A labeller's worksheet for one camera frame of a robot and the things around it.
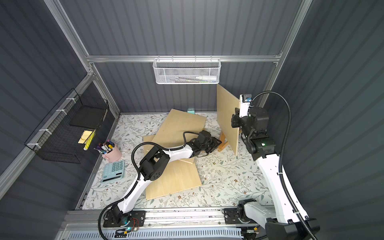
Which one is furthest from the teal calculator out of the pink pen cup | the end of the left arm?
the end of the left arm

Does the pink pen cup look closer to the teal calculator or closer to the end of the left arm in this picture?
the teal calculator

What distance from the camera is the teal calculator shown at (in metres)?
0.86
